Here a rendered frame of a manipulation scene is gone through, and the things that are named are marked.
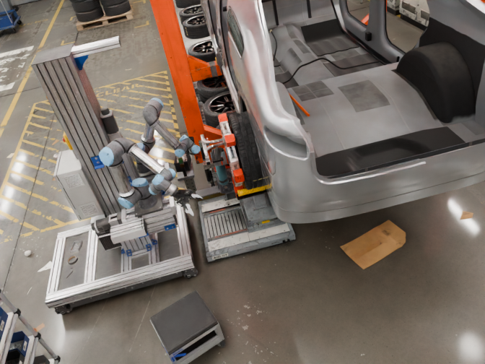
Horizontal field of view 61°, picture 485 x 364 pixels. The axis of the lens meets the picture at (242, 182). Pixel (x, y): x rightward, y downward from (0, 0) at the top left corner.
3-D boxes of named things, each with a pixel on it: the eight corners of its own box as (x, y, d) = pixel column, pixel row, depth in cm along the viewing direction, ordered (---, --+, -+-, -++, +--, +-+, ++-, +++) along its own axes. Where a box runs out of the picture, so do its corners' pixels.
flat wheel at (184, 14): (180, 29, 828) (177, 17, 813) (182, 19, 879) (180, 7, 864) (212, 24, 822) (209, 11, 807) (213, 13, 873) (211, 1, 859)
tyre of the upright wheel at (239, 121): (270, 188, 387) (276, 176, 322) (245, 195, 386) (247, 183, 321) (252, 122, 397) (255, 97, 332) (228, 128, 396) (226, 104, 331)
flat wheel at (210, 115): (197, 120, 532) (193, 104, 517) (239, 100, 555) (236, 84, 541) (224, 140, 486) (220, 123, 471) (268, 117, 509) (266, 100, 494)
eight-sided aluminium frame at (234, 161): (246, 196, 354) (234, 144, 320) (238, 198, 353) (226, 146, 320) (234, 161, 396) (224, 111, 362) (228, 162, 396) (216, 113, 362)
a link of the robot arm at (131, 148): (122, 138, 301) (175, 179, 298) (111, 146, 294) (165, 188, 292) (124, 128, 292) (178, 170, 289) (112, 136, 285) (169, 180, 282)
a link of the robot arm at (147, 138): (136, 151, 367) (144, 102, 329) (143, 141, 378) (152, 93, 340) (148, 157, 367) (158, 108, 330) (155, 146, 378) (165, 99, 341)
